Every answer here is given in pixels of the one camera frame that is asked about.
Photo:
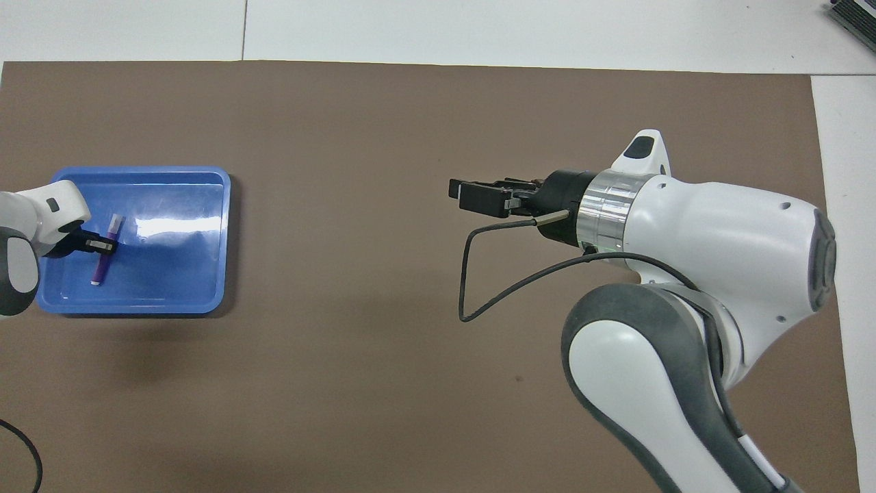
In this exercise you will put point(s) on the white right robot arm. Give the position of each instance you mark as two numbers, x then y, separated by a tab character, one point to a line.
718	233

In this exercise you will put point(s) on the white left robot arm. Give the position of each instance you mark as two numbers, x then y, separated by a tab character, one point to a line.
20	226

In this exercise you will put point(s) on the brown table mat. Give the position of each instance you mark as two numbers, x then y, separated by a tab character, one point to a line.
342	376

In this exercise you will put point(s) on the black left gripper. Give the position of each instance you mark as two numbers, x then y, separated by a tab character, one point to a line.
72	241

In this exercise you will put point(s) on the blue plastic tray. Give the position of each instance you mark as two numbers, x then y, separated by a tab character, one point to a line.
178	274

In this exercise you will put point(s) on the grey ribbed device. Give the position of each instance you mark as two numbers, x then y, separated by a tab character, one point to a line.
855	17

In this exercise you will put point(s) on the purple marker pen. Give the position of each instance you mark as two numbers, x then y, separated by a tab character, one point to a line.
101	270

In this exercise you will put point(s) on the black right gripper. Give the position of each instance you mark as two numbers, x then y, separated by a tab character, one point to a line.
558	205

